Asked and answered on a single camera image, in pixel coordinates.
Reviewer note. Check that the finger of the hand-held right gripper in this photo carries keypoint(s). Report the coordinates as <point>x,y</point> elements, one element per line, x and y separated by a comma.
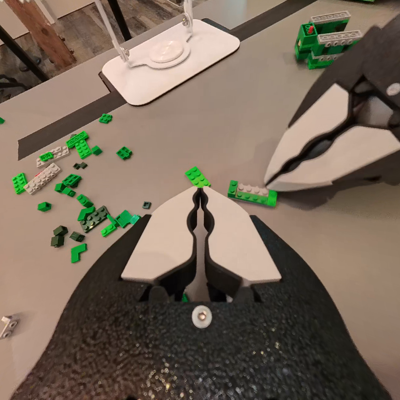
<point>315,125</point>
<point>343,159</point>

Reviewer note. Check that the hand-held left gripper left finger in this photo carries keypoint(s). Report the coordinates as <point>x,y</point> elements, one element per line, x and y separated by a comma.
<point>156,240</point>

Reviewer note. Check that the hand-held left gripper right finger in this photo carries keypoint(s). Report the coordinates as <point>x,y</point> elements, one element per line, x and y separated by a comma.
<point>240,247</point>

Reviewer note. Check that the green and grey brick assembly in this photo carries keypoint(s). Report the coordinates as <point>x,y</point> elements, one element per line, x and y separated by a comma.
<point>250,195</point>

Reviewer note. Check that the bright green brick plate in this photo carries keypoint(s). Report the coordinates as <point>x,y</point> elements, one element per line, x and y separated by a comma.
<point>196,177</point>

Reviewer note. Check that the pile of building bricks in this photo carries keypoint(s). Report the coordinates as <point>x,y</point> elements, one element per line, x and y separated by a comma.
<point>82,148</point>

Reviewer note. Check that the grey desk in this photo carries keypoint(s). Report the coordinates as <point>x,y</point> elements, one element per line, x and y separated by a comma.
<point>187,140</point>

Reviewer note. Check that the green and grey brick model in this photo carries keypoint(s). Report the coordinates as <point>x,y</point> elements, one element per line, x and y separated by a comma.
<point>304,50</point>

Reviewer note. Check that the black metal table leg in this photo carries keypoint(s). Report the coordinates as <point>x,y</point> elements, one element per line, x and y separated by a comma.
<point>120,18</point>
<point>25,57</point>

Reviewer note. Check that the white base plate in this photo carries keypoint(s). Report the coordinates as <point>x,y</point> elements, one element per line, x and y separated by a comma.
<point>175,81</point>

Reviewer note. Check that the grey bracket brick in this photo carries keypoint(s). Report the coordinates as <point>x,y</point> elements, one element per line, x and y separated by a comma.
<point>7,326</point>

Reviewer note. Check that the wooden post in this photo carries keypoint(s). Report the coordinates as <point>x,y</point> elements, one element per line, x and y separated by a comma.
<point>40,31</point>

